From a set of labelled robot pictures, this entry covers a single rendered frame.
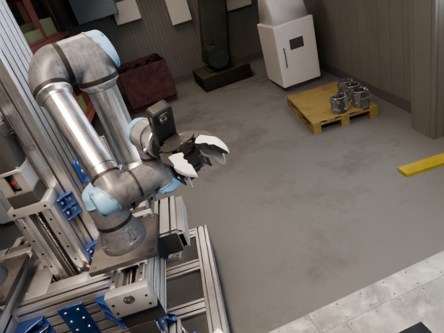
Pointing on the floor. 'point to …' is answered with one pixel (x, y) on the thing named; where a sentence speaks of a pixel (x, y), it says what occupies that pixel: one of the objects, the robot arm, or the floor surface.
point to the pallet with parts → (332, 104)
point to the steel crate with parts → (147, 82)
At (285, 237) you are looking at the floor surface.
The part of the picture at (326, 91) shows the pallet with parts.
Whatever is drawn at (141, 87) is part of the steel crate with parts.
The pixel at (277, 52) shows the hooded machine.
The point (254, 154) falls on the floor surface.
